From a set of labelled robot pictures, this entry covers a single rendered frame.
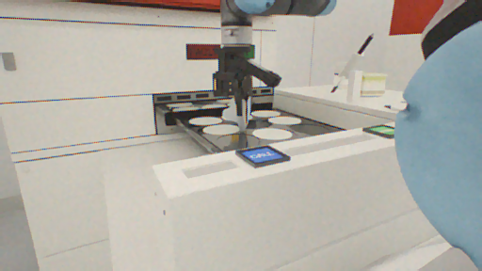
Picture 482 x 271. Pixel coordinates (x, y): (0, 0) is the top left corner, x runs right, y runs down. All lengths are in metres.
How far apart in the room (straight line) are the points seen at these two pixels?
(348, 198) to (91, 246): 0.83
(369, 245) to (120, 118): 0.72
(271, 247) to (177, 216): 0.15
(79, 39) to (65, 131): 0.25
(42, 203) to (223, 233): 0.72
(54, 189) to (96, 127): 0.21
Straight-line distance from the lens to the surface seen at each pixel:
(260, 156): 0.38
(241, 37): 0.67
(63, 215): 1.00
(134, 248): 0.47
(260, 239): 0.38
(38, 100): 0.90
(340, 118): 0.83
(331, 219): 0.45
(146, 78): 0.89
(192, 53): 0.92
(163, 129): 0.92
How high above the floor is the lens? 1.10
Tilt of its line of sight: 16 degrees down
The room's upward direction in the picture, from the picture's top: straight up
